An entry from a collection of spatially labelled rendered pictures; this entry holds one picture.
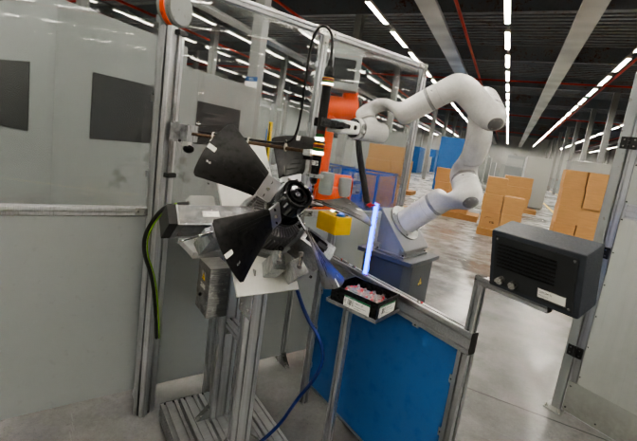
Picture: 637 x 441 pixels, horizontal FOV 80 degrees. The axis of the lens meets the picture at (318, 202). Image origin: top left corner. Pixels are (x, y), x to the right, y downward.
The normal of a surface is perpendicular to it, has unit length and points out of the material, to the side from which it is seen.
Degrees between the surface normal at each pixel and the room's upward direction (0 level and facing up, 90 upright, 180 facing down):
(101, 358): 90
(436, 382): 90
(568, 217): 90
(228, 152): 78
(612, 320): 90
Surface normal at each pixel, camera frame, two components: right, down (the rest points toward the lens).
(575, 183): -0.46, 0.07
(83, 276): 0.56, 0.20
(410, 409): -0.82, -0.03
